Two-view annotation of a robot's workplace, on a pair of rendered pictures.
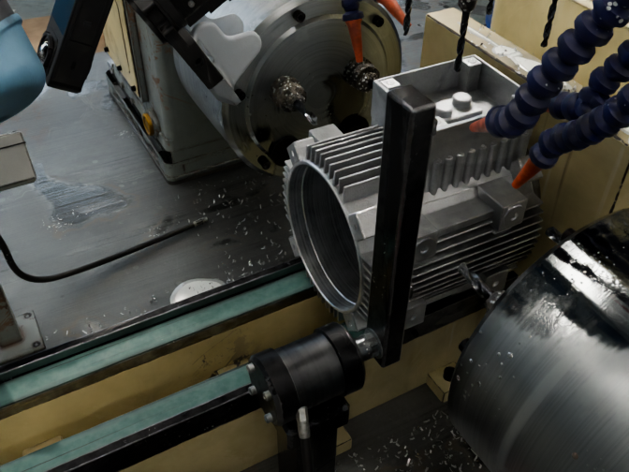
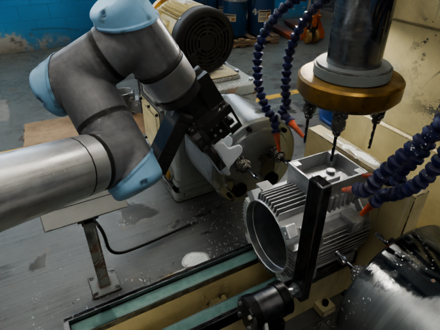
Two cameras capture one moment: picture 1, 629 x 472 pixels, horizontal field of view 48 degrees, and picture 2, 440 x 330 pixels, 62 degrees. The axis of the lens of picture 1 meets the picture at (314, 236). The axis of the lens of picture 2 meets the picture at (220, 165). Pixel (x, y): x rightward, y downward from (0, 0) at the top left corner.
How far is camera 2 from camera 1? 0.12 m
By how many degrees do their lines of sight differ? 8
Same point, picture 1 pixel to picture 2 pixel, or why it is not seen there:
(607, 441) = not seen: outside the picture
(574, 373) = (401, 309)
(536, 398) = (384, 321)
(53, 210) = (121, 216)
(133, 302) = (163, 264)
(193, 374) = (199, 302)
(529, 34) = (355, 135)
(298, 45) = (247, 142)
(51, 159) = not seen: hidden behind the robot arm
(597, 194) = (397, 216)
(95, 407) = (152, 320)
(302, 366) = (265, 302)
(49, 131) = not seen: hidden behind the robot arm
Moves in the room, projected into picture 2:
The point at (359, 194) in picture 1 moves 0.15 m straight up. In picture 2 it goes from (285, 217) to (294, 148)
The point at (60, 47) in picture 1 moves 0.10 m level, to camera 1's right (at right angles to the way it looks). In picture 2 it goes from (160, 156) to (223, 156)
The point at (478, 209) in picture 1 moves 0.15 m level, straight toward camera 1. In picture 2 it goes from (341, 222) to (337, 283)
